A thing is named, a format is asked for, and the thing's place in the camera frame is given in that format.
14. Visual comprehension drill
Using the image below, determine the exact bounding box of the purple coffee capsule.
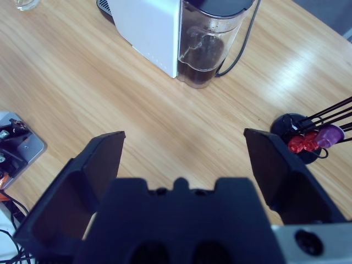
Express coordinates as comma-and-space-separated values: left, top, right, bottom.
316, 124, 346, 148

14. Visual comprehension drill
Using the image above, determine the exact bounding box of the orange cable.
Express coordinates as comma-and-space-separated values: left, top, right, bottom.
0, 175, 12, 203

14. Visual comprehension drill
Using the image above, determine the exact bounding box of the grey camera mount plate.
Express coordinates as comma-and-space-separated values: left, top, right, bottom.
0, 111, 47, 190

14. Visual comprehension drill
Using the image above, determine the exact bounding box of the black floor cable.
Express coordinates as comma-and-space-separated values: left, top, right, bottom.
0, 192, 38, 264

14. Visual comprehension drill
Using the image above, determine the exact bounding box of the red coffee capsule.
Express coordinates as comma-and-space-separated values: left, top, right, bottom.
288, 135, 305, 154
302, 131, 320, 151

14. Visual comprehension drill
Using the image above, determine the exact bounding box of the black capsule holder with rods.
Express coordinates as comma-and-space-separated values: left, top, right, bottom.
271, 96, 352, 164

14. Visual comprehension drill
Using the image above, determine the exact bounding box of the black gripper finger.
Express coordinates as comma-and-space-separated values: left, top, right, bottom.
244, 128, 348, 225
13, 130, 127, 257

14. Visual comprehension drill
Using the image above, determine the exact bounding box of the black machine power cable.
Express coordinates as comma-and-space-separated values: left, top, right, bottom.
216, 0, 262, 78

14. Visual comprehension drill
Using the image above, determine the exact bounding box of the clear drinking glass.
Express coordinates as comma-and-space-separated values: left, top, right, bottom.
15, 0, 41, 12

